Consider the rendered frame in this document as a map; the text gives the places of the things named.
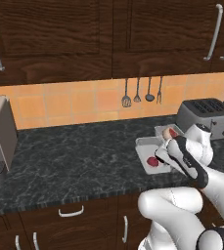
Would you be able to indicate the dark wood drawer front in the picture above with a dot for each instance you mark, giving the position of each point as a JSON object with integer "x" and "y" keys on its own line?
{"x": 94, "y": 211}

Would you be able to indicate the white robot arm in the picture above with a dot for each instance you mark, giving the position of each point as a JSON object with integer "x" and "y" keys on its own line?
{"x": 178, "y": 208}

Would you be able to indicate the hanging metal whisk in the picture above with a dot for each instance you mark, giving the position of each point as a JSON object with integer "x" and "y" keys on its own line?
{"x": 126, "y": 101}

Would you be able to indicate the red steak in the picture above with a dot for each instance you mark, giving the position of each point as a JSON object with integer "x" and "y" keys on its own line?
{"x": 152, "y": 161}

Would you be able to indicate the hanging metal fork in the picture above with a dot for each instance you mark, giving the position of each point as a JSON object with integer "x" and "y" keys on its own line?
{"x": 159, "y": 96}

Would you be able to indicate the grey four-slot toaster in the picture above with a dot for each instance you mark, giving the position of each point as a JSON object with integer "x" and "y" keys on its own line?
{"x": 208, "y": 114}

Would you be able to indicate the wide dark wood cupboard door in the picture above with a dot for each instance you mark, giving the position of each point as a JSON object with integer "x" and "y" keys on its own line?
{"x": 51, "y": 35}

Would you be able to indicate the hanging metal ladle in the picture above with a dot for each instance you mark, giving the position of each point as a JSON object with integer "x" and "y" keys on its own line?
{"x": 149, "y": 96}

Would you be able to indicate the grey container with red steak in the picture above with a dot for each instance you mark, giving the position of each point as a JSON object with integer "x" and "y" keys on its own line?
{"x": 144, "y": 148}

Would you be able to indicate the dark wood base cupboard door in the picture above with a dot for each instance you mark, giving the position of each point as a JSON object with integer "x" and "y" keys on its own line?
{"x": 77, "y": 237}
{"x": 1, "y": 232}
{"x": 133, "y": 224}

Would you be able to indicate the red tomato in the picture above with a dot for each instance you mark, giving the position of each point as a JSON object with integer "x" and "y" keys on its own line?
{"x": 173, "y": 132}

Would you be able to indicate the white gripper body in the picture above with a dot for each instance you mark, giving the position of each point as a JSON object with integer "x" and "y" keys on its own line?
{"x": 164, "y": 152}

